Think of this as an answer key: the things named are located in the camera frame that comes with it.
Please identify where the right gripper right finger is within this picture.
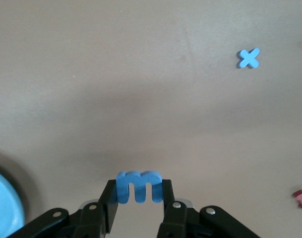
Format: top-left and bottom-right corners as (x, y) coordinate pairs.
(157, 179), (262, 238)

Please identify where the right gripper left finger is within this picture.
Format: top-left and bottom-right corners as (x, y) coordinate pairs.
(14, 178), (121, 238)

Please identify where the blue foam letter m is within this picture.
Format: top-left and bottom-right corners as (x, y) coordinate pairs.
(115, 170), (164, 204)

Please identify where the blue foam letter x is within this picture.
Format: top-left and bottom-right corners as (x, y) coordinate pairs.
(236, 48), (261, 69)

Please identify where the blue plate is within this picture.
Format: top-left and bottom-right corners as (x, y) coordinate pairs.
(0, 167), (26, 233)

